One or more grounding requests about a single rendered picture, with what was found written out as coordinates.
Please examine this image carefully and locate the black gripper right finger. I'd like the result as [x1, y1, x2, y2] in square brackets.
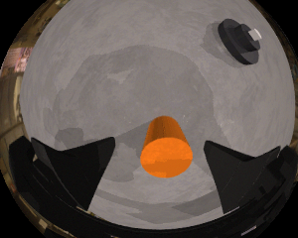
[204, 140, 281, 214]

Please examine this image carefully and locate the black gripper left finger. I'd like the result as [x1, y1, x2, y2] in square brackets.
[31, 136, 116, 211]

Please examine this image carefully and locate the orange knob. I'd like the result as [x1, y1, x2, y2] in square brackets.
[140, 115, 193, 179]

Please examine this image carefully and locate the black round pedestal with silver d-shaped shaft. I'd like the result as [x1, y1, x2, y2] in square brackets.
[218, 19, 261, 64]

